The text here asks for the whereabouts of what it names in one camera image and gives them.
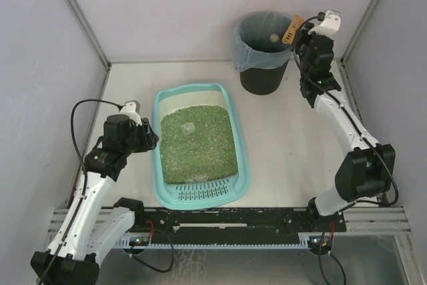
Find teal plastic litter box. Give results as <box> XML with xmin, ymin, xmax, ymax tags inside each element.
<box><xmin>151</xmin><ymin>83</ymin><xmax>251</xmax><ymax>210</ymax></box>

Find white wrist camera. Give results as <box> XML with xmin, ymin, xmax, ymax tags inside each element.
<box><xmin>310</xmin><ymin>9</ymin><xmax>341</xmax><ymax>37</ymax></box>
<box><xmin>119</xmin><ymin>100</ymin><xmax>142</xmax><ymax>126</ymax></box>

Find black right camera cable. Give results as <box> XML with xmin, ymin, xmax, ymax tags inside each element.
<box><xmin>293</xmin><ymin>14</ymin><xmax>400</xmax><ymax>208</ymax></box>

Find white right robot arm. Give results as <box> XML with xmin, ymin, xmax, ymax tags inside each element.
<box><xmin>292</xmin><ymin>17</ymin><xmax>399</xmax><ymax>222</ymax></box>

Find blue trash bag liner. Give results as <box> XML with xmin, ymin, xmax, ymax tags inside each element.
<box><xmin>231</xmin><ymin>11</ymin><xmax>292</xmax><ymax>72</ymax></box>

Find white slotted cable duct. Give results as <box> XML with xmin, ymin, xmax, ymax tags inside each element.
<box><xmin>113</xmin><ymin>229</ymin><xmax>321</xmax><ymax>250</ymax></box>

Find black camera cable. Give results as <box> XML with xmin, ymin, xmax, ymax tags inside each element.
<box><xmin>293</xmin><ymin>14</ymin><xmax>400</xmax><ymax>208</ymax></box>
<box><xmin>33</xmin><ymin>99</ymin><xmax>124</xmax><ymax>285</ymax></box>

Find yellow slotted litter scoop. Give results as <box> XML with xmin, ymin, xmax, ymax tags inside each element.
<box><xmin>282</xmin><ymin>15</ymin><xmax>304</xmax><ymax>45</ymax></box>

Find black trash bin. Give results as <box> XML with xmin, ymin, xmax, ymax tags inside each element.
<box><xmin>240</xmin><ymin>59</ymin><xmax>290</xmax><ymax>95</ymax></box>

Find black left camera cable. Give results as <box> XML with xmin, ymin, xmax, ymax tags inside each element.
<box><xmin>33</xmin><ymin>99</ymin><xmax>124</xmax><ymax>285</ymax></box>

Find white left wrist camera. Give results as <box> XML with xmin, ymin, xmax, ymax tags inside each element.
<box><xmin>119</xmin><ymin>100</ymin><xmax>142</xmax><ymax>126</ymax></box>

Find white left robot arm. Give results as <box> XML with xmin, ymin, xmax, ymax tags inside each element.
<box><xmin>30</xmin><ymin>113</ymin><xmax>159</xmax><ymax>284</ymax></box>

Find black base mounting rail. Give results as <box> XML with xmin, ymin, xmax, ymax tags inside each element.
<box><xmin>136</xmin><ymin>207</ymin><xmax>346</xmax><ymax>237</ymax></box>

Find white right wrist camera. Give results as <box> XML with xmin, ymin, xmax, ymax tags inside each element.
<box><xmin>310</xmin><ymin>9</ymin><xmax>341</xmax><ymax>37</ymax></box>

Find grey-green litter clump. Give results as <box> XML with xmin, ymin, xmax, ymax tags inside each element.
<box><xmin>270</xmin><ymin>33</ymin><xmax>281</xmax><ymax>43</ymax></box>

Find green cat litter pellets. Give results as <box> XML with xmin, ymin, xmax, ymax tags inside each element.
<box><xmin>160</xmin><ymin>105</ymin><xmax>238</xmax><ymax>184</ymax></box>

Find aluminium frame extrusion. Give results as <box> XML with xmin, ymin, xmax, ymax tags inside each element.
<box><xmin>344</xmin><ymin>207</ymin><xmax>412</xmax><ymax>235</ymax></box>

